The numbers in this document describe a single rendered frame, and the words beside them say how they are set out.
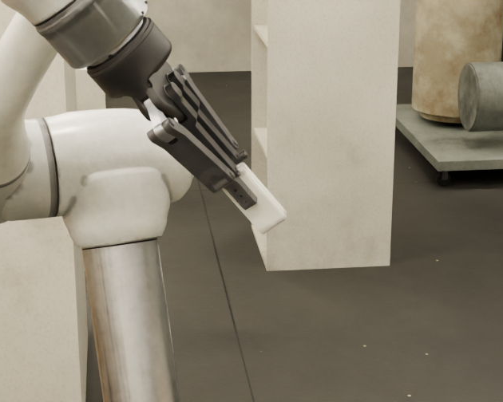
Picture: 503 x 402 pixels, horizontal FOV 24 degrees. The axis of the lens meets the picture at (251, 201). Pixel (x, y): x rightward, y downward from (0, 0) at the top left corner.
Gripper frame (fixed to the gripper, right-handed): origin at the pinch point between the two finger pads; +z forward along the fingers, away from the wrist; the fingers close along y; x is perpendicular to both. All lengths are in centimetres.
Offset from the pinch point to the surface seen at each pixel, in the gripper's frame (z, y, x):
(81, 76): 97, 463, 210
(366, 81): 152, 373, 70
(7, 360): 90, 194, 177
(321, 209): 186, 357, 119
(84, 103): 109, 459, 218
